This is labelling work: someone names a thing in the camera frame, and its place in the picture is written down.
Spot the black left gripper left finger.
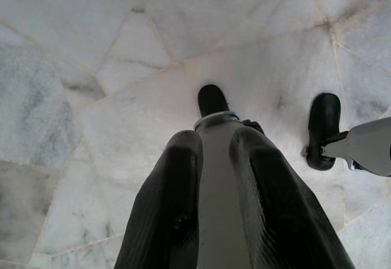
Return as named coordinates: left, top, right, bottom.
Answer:
left=113, top=130, right=204, bottom=269

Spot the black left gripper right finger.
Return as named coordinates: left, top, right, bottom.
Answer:
left=228, top=127, right=357, bottom=269

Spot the grey robot left leg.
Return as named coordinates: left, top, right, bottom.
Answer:
left=192, top=111, right=264, bottom=269

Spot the black robot right foot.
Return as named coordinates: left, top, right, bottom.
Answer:
left=304, top=92, right=342, bottom=171

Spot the black robot foot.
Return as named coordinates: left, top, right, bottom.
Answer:
left=197, top=84, right=230, bottom=119
left=304, top=92, right=342, bottom=171

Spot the silver robot right leg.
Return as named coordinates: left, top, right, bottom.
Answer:
left=320, top=116, right=391, bottom=177

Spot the black robot left foot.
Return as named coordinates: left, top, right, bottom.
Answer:
left=197, top=84, right=230, bottom=119

